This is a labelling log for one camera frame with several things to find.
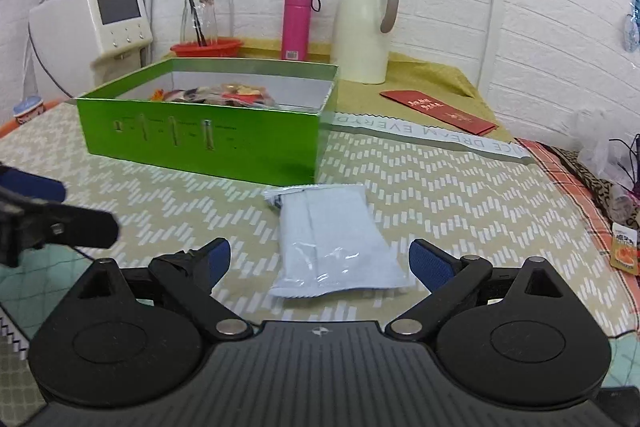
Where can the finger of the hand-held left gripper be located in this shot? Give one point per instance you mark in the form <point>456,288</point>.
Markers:
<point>30,184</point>
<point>75,224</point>

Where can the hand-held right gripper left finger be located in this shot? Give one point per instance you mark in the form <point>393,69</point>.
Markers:
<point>215,264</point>

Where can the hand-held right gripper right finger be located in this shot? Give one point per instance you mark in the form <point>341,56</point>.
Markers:
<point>432,264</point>

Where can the light blue snack packet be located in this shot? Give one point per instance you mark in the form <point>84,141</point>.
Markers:
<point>330,242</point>

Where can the green cardboard box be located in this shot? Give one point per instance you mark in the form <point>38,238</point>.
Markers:
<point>200,142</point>

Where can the clear zip bag of nuts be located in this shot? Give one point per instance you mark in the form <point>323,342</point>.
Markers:
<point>240,97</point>

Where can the orange plastic basin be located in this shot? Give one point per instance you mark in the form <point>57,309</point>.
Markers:
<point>7,127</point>

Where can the cartoon cup with blue lid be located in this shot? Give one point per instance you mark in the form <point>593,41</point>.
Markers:
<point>29,109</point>

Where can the patterned green beige tablecloth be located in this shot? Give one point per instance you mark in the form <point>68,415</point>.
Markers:
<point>450,187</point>

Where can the white water dispenser with screen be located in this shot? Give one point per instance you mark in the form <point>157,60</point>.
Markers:
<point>60,42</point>

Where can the orange plaid cloth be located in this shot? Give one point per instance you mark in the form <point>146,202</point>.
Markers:
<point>570,192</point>

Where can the red envelope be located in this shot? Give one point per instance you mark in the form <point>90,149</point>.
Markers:
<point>435,107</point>

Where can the leopard print cloth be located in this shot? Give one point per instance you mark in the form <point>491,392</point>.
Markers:
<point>595,192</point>

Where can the small orange snack packet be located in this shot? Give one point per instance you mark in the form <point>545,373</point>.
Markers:
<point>625,249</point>

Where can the clear plastic bag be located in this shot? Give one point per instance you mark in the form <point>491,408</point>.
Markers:
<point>595,142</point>

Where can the red plastic basket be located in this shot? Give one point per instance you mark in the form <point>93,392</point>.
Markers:
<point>210,48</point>

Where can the black chopstick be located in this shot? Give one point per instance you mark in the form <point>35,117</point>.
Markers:
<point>199,29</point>
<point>195,9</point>

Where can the cream thermal jug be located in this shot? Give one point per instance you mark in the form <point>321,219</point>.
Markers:
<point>360,37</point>

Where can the clear glass carafe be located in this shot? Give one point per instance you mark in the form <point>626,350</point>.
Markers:
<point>207,14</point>

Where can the pink thermos bottle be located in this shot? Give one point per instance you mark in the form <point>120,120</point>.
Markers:
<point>295,27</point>

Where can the large blue paper fan decoration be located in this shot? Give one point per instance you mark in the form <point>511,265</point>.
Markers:
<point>637,2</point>

